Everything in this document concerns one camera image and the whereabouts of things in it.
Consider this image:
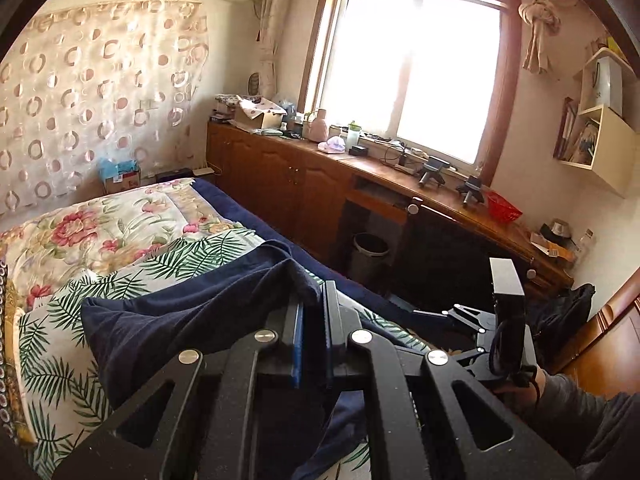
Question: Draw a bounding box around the navy blue printed t-shirt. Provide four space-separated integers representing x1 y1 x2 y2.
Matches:
80 240 367 479

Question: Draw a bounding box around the grey sleeved right forearm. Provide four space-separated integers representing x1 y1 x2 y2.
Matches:
534 375 639 479

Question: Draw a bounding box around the person's right hand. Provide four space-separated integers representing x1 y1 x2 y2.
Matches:
491 366 547 413

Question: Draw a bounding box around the navy blue bed sheet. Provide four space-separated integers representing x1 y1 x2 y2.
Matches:
192 178 451 342

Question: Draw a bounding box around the black bag on floor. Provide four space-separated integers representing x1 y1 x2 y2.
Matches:
525 284 596 366

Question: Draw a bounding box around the grey waste bin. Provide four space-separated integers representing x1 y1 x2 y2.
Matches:
348 232 390 285

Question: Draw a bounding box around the long wooden cabinet desk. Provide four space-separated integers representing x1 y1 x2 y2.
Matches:
207 122 573 297

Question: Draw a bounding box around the red plastic basket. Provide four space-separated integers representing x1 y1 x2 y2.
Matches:
486 191 523 224

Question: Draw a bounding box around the pink cap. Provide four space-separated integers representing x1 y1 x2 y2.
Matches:
317 136 346 154

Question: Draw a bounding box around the black small tripod device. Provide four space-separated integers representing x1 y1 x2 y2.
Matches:
419 156 450 188

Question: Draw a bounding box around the green capped water bottle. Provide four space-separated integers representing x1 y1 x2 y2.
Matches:
345 122 361 151

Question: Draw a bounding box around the pink bottle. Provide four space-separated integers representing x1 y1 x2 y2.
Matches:
307 108 329 143

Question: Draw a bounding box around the floral and palm-leaf bedspread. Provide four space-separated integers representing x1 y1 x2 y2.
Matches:
0 178 432 480

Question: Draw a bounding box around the cardboard box on desk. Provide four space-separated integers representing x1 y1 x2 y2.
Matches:
233 98 286 129

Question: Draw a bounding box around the blue tissue box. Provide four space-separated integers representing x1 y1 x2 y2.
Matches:
98 159 141 194

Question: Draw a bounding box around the circle-patterned sheer curtain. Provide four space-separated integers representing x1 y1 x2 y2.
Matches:
1 0 209 218

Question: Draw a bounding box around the tied beige curtain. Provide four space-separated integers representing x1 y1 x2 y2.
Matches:
518 0 579 74

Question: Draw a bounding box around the white wall shelf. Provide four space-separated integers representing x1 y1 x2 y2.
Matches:
553 47 637 197

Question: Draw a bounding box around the window with wooden frame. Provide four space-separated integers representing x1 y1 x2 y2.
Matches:
298 0 522 184

